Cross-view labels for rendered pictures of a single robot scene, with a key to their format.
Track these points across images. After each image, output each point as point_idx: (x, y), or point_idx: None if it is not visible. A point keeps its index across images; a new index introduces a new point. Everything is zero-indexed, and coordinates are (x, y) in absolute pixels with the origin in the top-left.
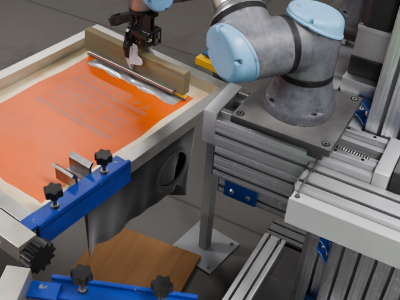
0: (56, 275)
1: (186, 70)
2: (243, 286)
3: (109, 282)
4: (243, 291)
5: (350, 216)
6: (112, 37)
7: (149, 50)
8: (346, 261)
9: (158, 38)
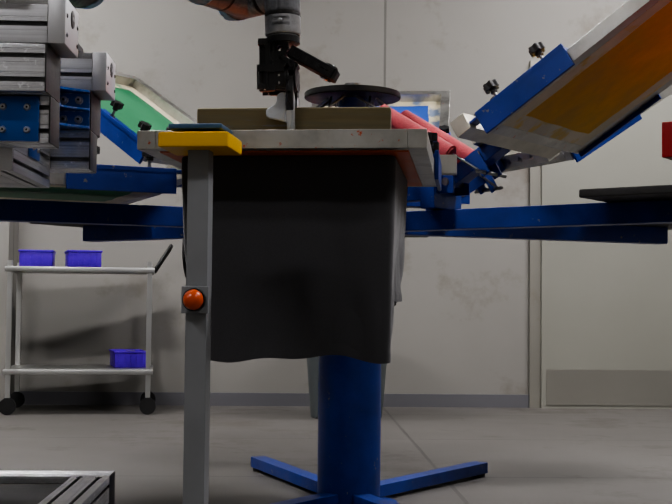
0: (173, 168)
1: (202, 108)
2: (61, 503)
3: (133, 166)
4: (59, 501)
5: None
6: (341, 107)
7: (275, 107)
8: None
9: (259, 81)
